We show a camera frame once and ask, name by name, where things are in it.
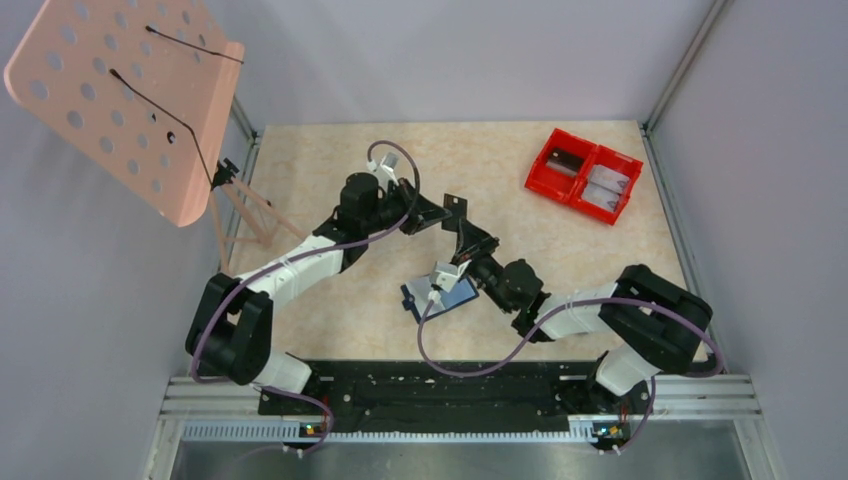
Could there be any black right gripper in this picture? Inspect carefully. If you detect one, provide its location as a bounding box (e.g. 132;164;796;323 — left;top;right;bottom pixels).
451;216;514;314

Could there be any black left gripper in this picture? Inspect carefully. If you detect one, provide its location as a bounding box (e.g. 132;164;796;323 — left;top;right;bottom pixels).
363;177;451;235

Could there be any black credit card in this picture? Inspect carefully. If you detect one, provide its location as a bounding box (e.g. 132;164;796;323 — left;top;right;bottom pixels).
441;193;468;232
545;148;585;178

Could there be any blue leather card holder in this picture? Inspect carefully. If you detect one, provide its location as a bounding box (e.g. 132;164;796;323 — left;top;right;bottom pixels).
400;276;480;323

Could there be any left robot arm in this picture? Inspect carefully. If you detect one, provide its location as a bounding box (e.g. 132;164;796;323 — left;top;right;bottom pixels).
185;173;452;414

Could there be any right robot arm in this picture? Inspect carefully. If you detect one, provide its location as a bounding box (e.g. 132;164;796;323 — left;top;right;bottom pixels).
442;218;713;412

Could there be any red double bin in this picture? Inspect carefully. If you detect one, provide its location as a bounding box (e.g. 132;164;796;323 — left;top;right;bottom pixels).
524;128;643;225

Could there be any pink music stand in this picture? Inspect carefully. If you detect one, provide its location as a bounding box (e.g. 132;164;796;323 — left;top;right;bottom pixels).
3;1;291;247

